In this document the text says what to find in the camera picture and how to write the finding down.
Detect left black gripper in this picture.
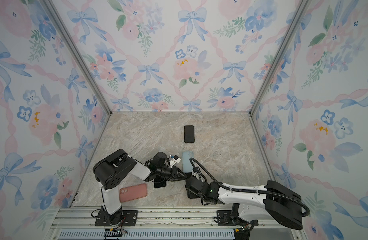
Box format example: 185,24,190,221
156,166,188,183

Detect light blue phone case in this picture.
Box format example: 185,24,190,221
182,151,194,174

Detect black phone case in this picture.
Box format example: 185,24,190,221
184,125,195,143

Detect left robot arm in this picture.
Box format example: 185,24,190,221
93,149,188,226

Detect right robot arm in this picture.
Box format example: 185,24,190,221
185,176,308,230

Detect black phone left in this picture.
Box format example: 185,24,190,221
154,179,167,189

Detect pink phone case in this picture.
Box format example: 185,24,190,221
120,184,148,203

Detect black corrugated cable conduit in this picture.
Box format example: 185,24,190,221
188,157,311,217

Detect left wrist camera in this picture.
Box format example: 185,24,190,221
153,152,182,168

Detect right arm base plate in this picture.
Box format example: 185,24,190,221
216,209,259,228

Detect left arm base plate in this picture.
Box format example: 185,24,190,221
94,210,139,227

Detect aluminium rail frame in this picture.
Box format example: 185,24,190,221
42,191,308,240

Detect right aluminium corner post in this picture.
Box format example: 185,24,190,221
249,0,310,118

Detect aluminium corner post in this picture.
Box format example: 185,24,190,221
249,0,310,118
40,0,112,116

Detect left aluminium corner post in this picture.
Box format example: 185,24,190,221
40,0,112,116

